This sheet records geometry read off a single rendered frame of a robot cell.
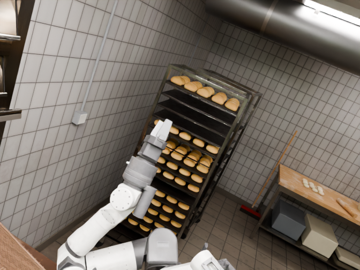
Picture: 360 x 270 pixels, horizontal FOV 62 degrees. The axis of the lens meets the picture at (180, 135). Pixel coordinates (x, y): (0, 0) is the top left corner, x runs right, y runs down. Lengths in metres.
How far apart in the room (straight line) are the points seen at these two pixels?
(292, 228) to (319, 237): 0.33
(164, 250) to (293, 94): 3.82
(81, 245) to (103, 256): 0.09
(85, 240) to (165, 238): 0.25
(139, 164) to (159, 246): 0.28
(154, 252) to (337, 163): 4.02
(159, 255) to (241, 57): 3.88
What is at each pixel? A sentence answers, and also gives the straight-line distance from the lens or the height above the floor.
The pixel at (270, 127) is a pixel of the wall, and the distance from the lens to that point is 4.62.
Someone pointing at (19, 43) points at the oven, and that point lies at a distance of 1.57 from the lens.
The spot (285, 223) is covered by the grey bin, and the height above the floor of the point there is 0.38.
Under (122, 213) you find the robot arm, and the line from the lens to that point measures 0.98.
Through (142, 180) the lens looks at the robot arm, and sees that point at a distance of 0.89.
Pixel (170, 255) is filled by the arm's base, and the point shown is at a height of 1.39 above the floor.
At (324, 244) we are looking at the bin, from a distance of 4.44.
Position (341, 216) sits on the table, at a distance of 4.17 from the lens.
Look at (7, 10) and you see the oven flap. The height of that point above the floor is 1.82.
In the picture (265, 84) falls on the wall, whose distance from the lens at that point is 4.57.
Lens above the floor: 2.00
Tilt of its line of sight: 17 degrees down
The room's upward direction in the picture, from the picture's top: 24 degrees clockwise
